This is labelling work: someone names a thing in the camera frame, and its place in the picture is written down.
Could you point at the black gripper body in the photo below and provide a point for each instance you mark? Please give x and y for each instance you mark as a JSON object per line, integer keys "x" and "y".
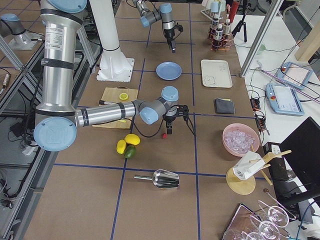
{"x": 169, "y": 120}
{"x": 170, "y": 34}

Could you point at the blue plate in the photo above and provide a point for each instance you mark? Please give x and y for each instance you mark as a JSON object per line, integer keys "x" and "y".
{"x": 168, "y": 71}

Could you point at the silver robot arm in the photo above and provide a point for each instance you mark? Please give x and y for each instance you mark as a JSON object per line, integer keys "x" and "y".
{"x": 163, "y": 14}
{"x": 56, "y": 120}

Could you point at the round yellow lemon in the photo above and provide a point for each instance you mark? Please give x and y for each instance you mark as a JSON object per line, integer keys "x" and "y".
{"x": 132, "y": 139}

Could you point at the green lime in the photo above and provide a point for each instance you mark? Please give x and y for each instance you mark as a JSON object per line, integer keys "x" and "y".
{"x": 130, "y": 151}

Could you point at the dark drink bottle left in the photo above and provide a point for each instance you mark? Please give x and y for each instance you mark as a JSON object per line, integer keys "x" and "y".
{"x": 214, "y": 25}

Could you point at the dark drink bottle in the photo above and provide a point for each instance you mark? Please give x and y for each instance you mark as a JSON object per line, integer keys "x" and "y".
{"x": 226, "y": 26}
{"x": 218, "y": 32}
{"x": 214, "y": 25}

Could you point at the cream bear tray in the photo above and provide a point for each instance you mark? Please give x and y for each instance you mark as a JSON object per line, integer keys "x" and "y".
{"x": 216, "y": 74}

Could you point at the dark drink bottle front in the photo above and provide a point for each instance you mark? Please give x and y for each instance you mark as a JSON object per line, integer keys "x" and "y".
{"x": 218, "y": 32}

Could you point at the metal ice scoop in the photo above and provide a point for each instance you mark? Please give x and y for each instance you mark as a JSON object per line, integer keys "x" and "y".
{"x": 162, "y": 179}

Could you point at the oval yellow lemon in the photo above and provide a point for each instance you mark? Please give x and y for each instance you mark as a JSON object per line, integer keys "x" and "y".
{"x": 121, "y": 146}

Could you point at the half lemon slice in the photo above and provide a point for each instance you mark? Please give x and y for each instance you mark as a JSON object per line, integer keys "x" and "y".
{"x": 123, "y": 96}

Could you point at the dark drink bottle right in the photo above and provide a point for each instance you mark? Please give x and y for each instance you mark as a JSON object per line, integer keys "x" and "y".
{"x": 226, "y": 26}

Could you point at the pink bowl of ice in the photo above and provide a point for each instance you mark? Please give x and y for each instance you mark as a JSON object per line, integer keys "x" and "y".
{"x": 238, "y": 139}

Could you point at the steel cylinder black cap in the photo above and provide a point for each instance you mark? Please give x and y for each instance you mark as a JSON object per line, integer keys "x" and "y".
{"x": 102, "y": 102}

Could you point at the wooden cup stand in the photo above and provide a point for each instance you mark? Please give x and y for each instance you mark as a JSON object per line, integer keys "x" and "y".
{"x": 246, "y": 187}

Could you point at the white cup on stand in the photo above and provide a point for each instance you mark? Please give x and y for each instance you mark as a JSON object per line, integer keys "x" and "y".
{"x": 248, "y": 165}

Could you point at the blue teach pendant near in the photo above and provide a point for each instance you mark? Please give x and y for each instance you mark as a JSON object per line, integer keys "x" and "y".
{"x": 283, "y": 100}

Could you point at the blue teach pendant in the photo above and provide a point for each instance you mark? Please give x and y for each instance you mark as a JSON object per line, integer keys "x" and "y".
{"x": 283, "y": 100}
{"x": 294, "y": 74}

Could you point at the blue teach pendant far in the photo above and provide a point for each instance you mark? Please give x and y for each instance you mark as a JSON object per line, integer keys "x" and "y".
{"x": 294, "y": 74}

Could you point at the black monitor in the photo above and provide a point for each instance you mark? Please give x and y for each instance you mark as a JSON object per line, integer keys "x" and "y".
{"x": 304, "y": 160}

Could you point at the wine glass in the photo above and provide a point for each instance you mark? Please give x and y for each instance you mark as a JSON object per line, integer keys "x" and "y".
{"x": 275, "y": 214}

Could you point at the copper wire bottle rack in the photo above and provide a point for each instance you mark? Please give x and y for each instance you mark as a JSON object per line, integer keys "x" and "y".
{"x": 224, "y": 44}

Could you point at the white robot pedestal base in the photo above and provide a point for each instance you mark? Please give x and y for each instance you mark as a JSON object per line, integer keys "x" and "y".
{"x": 114, "y": 65}

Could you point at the black camera tripod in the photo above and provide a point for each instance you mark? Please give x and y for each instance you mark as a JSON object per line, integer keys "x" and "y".
{"x": 242, "y": 23}

